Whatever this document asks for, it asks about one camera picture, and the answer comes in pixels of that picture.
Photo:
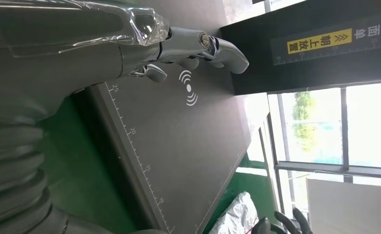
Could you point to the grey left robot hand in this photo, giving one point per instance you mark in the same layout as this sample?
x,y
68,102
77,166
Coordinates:
x,y
64,48

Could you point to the dark window frame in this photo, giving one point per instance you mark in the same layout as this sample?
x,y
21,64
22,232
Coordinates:
x,y
339,169

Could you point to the black scanner column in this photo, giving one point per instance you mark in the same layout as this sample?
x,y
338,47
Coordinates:
x,y
258,77

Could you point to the white panel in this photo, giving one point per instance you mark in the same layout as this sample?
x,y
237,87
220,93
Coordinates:
x,y
352,210

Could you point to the black scanner base plate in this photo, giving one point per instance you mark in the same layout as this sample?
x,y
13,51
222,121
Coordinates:
x,y
183,145

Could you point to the yellow black column label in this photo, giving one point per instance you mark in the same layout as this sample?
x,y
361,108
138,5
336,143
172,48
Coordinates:
x,y
319,41

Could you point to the grey mailer package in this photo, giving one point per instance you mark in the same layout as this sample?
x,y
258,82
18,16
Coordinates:
x,y
235,216

